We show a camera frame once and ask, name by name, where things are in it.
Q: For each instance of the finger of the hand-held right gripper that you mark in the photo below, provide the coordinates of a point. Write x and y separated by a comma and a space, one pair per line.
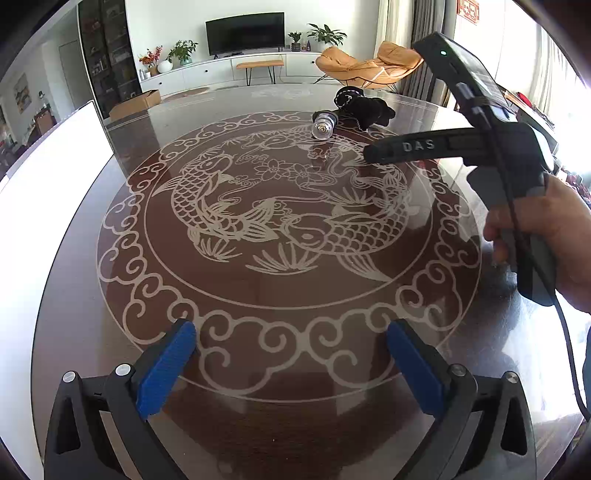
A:
381, 151

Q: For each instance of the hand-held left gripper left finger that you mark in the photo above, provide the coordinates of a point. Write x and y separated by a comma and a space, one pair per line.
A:
166, 364

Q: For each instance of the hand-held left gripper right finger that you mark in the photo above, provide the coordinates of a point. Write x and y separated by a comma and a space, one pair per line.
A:
415, 369

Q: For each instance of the silver flashlight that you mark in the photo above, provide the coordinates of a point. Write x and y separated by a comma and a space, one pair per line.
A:
323, 125

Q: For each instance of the patterned glass desktop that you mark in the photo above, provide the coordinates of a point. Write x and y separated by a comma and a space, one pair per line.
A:
295, 286

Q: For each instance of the person's right hand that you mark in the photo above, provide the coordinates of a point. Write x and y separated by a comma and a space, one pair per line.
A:
570, 240

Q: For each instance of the orange lounge chair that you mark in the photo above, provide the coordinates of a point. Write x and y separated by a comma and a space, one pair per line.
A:
360, 64

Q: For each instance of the large leafy potted plant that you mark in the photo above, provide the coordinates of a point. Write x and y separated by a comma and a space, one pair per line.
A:
325, 34

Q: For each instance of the grey and white curtain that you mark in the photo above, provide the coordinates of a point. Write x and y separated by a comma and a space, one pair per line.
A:
415, 23

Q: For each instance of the small potted plant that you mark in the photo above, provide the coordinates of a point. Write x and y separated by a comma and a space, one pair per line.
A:
294, 39

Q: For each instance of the wooden bench black legs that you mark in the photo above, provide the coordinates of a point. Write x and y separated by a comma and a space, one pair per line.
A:
259, 64

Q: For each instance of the black television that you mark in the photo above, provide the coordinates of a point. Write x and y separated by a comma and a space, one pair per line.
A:
244, 33

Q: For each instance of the white television cabinet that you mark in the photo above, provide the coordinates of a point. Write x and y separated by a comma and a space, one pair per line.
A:
207, 74

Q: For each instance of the white partition board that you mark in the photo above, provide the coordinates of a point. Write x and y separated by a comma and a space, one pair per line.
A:
51, 207

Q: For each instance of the green bushy potted plant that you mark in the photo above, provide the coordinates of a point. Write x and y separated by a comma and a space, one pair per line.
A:
182, 50

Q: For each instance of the white round vase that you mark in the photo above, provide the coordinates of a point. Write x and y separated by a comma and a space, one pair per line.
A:
165, 67

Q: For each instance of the red flower arrangement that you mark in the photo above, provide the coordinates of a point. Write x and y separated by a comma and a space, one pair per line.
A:
150, 59

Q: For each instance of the cardboard box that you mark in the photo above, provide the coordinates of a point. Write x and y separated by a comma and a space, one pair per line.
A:
136, 105

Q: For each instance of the dark glass display cabinet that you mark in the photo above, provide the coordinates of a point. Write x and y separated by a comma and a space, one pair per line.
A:
108, 50

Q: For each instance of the framed landscape painting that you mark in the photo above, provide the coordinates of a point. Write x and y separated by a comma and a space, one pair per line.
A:
22, 92

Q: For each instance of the red wall hanging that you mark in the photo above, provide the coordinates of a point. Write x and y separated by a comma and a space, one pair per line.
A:
468, 9

